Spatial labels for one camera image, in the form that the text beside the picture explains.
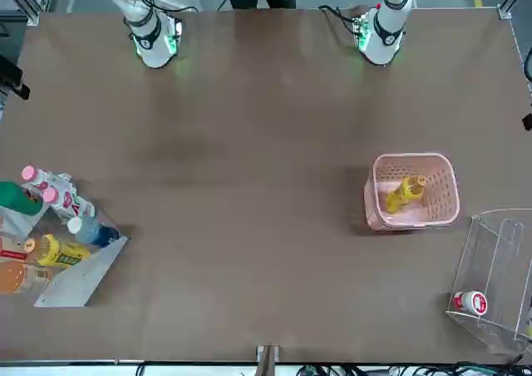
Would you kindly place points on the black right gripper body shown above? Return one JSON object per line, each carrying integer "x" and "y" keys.
{"x": 9, "y": 70}

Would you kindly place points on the yellow drink bottle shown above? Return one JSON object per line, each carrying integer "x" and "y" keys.
{"x": 58, "y": 251}
{"x": 401, "y": 197}

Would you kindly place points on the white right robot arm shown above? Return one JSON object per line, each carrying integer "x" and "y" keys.
{"x": 156, "y": 47}

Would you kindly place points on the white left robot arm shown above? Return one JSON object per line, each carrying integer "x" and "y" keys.
{"x": 384, "y": 39}

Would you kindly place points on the pink plastic basket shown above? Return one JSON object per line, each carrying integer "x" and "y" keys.
{"x": 442, "y": 201}

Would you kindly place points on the clear acrylic drinks tray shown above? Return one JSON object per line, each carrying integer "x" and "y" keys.
{"x": 79, "y": 276}

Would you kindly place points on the pink cap white bottle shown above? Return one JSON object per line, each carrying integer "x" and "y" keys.
{"x": 43, "y": 180}
{"x": 66, "y": 203}

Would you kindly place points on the green bottle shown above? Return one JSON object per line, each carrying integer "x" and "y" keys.
{"x": 16, "y": 199}

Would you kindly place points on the clear acrylic stepped shelf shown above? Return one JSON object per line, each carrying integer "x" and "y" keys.
{"x": 494, "y": 268}

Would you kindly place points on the blue water bottle white cap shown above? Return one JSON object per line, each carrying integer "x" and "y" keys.
{"x": 89, "y": 230}

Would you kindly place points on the red white yogurt bottle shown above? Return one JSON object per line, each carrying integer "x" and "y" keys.
{"x": 471, "y": 301}

